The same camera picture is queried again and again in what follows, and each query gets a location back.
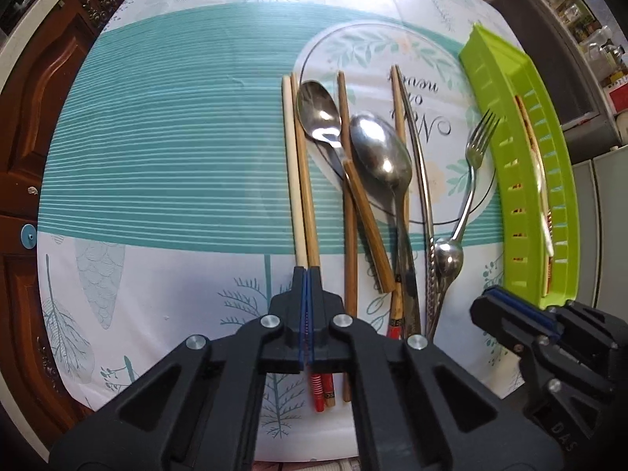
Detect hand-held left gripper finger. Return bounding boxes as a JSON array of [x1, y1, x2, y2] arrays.
[[49, 266, 307, 471], [307, 266, 565, 471]]

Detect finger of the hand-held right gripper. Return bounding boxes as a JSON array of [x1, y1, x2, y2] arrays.
[[470, 292, 555, 354], [486, 285, 570, 339]]

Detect steel fork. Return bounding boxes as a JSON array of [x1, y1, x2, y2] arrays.
[[434, 109, 502, 279]]

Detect large steel spoon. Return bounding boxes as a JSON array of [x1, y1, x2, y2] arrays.
[[349, 112, 423, 340]]

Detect plain pale wooden chopstick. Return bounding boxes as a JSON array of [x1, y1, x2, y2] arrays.
[[514, 96, 548, 197]]

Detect green plastic utensil tray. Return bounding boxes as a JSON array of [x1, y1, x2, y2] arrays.
[[458, 22, 580, 311]]

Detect wooden handled steel spoon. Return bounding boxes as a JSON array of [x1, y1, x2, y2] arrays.
[[296, 79, 397, 295]]

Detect grey refrigerator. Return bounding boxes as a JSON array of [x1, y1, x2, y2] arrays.
[[564, 108, 628, 325]]

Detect teal leaf print tablecloth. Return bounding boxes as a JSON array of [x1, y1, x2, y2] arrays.
[[37, 0, 528, 464]]

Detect steel cabinet door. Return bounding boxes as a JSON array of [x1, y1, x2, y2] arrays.
[[483, 0, 621, 145]]

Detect row of condiment bottles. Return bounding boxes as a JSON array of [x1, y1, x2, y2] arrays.
[[510, 0, 628, 123]]

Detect dark wooden stove cabinets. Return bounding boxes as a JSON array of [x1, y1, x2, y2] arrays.
[[0, 0, 162, 447]]

